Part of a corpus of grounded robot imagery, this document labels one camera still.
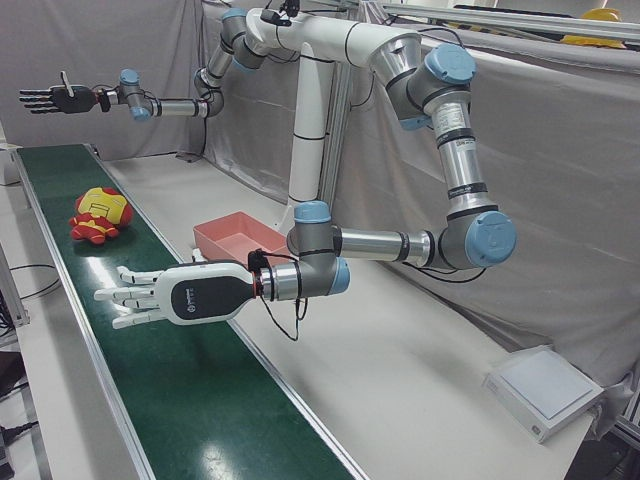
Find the grey curtain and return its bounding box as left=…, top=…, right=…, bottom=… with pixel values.
left=0, top=0, right=640, bottom=401

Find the green conveyor belt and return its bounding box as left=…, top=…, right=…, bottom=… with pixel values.
left=12, top=143, right=371, bottom=480

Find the white conveyor motor box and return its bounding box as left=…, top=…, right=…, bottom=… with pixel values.
left=0, top=143, right=22, bottom=187

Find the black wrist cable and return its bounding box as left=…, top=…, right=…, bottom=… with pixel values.
left=259, top=249, right=309, bottom=342

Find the black head camera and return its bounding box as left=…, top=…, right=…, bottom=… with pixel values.
left=259, top=0, right=301, bottom=27

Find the yellow hard hat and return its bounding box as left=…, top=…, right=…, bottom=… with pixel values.
left=579, top=7, right=624, bottom=24
left=559, top=33, right=627, bottom=50

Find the white flat box device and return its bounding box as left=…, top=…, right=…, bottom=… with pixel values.
left=481, top=346, right=605, bottom=445

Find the white robot torso stand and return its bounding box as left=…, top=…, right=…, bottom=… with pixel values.
left=244, top=7, right=421, bottom=236

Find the aluminium profile leg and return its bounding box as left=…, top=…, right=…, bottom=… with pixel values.
left=0, top=239, right=29, bottom=329

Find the red yellow plush toy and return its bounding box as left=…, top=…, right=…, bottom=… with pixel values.
left=68, top=185, right=137, bottom=246

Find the pink plastic basket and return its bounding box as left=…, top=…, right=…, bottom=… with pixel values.
left=193, top=210, right=291, bottom=265

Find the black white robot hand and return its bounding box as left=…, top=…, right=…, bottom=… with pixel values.
left=93, top=248, right=259, bottom=330
left=18, top=71, right=99, bottom=116

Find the black floor equipment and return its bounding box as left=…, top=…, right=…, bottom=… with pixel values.
left=0, top=349, right=39, bottom=480

